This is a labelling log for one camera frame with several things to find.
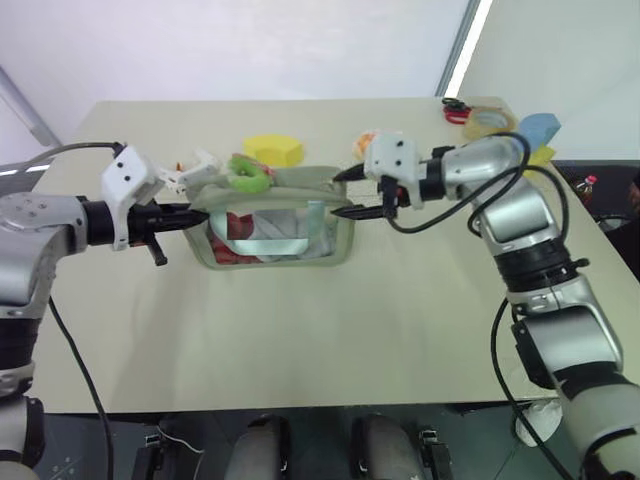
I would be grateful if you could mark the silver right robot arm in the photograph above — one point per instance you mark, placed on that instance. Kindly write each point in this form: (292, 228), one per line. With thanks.
(520, 225)

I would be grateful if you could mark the clear tape roll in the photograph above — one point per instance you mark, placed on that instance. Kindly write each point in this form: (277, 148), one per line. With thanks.
(475, 131)

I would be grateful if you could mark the orange white plush toy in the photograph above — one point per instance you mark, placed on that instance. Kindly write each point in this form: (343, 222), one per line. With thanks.
(362, 144)

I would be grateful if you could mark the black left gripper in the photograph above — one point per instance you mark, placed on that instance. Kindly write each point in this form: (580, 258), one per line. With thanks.
(142, 225)

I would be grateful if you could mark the dark rounded shape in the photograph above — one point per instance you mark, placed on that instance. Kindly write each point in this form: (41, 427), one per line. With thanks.
(260, 450)
(385, 450)

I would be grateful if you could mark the white plastic bag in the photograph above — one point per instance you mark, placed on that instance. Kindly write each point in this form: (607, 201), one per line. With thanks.
(542, 420)

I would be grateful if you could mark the red capped bottle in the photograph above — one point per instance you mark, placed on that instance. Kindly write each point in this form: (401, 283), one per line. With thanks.
(586, 187)

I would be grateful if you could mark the white grey cloth in pouch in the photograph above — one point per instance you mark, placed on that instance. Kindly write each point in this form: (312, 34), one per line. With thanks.
(275, 227)

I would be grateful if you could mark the green zip pouch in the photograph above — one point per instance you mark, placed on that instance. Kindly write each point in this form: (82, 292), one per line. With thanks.
(300, 180)

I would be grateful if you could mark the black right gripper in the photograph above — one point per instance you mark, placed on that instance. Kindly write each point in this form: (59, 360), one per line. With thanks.
(389, 192)

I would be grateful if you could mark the blue foam block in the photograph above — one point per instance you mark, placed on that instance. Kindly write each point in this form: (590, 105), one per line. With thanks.
(540, 127)

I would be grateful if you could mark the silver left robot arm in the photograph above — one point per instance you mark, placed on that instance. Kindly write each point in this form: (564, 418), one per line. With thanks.
(25, 240)

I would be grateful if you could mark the grey metal strut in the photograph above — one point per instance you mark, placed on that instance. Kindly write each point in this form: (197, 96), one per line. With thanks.
(25, 107)

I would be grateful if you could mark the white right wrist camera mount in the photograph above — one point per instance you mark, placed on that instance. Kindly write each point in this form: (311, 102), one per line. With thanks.
(395, 155)

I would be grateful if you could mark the small yellow foam block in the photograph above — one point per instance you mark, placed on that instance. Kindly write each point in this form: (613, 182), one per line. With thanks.
(542, 156)

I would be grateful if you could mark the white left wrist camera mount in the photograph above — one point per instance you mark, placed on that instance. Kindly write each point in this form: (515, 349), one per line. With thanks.
(127, 172)

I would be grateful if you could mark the red item in pouch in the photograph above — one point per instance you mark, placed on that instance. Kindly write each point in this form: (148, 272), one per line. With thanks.
(237, 227)

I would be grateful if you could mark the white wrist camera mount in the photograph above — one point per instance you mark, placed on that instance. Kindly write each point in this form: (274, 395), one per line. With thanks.
(395, 155)
(127, 172)

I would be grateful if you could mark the white plastic toy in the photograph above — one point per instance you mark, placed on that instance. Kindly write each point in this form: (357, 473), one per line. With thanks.
(197, 172)

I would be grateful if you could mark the grey window frame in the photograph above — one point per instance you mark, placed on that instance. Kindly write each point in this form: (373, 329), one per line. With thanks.
(457, 50)

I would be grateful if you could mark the red and black rings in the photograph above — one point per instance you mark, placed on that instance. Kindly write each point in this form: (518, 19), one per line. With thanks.
(456, 116)

